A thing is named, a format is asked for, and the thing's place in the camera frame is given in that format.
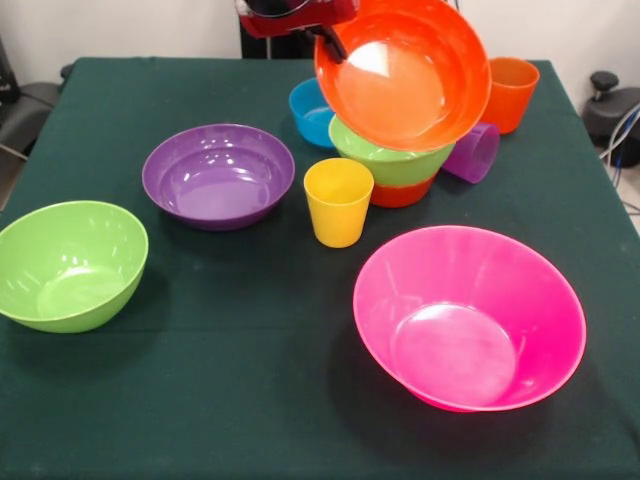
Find blue and white cables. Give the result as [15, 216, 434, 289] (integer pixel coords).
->
[598, 102, 640, 174]

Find pink plastic bowl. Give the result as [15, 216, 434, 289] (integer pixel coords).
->
[352, 225, 588, 413]

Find purple plastic cup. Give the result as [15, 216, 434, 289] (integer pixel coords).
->
[442, 122, 501, 185]

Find dark green tablecloth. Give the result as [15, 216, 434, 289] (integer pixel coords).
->
[0, 56, 640, 480]

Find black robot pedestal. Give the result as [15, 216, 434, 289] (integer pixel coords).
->
[237, 0, 331, 60]

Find small orange plastic bowl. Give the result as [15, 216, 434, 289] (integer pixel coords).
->
[370, 172, 435, 209]

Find yellow plastic cup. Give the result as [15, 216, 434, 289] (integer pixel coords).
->
[303, 157, 375, 249]

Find blue plastic bowl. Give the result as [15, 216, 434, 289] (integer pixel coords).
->
[288, 78, 337, 149]

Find black chair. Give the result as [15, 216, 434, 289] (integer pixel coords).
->
[0, 37, 64, 161]

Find orange plastic cup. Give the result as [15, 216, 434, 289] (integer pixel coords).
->
[482, 56, 541, 135]

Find large orange plastic bowl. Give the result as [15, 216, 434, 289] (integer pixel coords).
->
[313, 0, 492, 153]

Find green plastic bowl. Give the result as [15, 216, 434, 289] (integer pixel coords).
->
[328, 114, 456, 187]
[0, 200, 150, 335]

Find purple plastic bowl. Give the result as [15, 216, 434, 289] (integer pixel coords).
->
[141, 124, 297, 232]

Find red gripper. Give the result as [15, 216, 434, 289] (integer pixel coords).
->
[238, 0, 360, 65]

